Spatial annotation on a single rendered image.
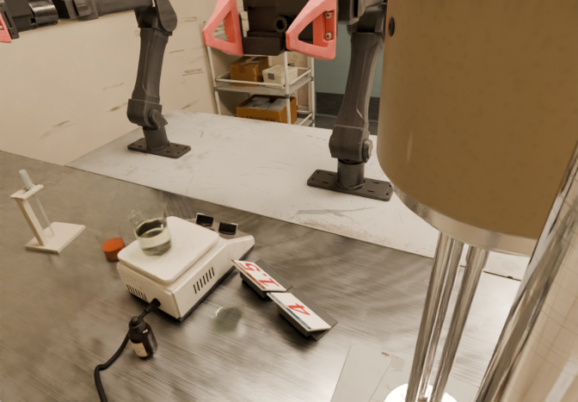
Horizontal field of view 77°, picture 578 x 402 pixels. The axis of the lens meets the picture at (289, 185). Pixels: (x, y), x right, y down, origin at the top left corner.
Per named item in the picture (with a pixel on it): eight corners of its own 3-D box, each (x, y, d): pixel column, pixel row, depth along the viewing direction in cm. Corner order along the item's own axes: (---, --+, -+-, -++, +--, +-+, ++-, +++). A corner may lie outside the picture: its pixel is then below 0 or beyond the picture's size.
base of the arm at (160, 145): (170, 133, 100) (187, 124, 105) (119, 125, 108) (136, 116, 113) (177, 159, 104) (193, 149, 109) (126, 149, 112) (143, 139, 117)
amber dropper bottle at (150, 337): (151, 336, 54) (139, 305, 51) (162, 349, 52) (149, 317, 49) (132, 349, 53) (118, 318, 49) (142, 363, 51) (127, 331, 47)
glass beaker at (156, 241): (152, 267, 55) (138, 225, 51) (134, 252, 58) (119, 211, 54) (185, 245, 59) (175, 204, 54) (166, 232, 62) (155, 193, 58)
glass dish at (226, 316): (202, 324, 56) (199, 315, 54) (227, 300, 59) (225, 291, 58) (228, 342, 53) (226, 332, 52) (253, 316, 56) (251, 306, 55)
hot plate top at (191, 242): (171, 218, 66) (170, 214, 66) (223, 238, 61) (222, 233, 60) (115, 259, 58) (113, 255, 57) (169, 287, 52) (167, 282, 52)
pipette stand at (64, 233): (55, 224, 80) (30, 174, 73) (86, 228, 78) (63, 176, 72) (25, 249, 74) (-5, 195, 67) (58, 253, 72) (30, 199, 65)
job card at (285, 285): (260, 260, 67) (257, 243, 65) (292, 287, 61) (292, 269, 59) (232, 277, 64) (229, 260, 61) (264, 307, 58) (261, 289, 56)
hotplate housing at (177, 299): (205, 227, 76) (199, 195, 72) (256, 247, 70) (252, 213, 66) (114, 303, 60) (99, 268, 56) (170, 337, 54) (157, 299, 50)
